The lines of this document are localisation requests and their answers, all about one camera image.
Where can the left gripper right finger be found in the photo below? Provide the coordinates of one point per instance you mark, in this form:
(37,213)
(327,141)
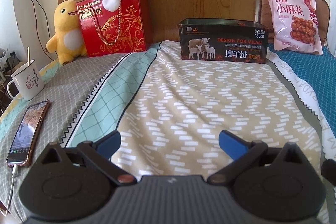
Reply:
(243,153)

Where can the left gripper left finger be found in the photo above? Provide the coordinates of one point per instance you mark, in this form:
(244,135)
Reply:
(97,156)

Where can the patterned bed sheet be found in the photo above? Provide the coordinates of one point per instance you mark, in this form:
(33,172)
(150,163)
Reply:
(170,111)

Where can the smartphone in red case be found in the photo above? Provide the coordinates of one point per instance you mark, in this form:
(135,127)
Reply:
(23,145)

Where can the teal blue mat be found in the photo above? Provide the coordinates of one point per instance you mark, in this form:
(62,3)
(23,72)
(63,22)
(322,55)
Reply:
(317,70)

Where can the white enamel mug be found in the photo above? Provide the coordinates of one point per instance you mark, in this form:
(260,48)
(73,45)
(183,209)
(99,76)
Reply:
(27,80)

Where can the black sheep print box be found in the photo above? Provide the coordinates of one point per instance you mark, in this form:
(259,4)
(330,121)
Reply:
(223,40)

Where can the yellow duck plush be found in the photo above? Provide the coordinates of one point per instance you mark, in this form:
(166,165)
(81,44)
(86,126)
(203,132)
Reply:
(68,41)

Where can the red gift box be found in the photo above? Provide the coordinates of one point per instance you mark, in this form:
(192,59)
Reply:
(126,30)

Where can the brown cushion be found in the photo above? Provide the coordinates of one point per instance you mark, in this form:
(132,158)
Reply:
(322,13)

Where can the pink snack bag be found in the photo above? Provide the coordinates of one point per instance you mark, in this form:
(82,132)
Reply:
(295,26)

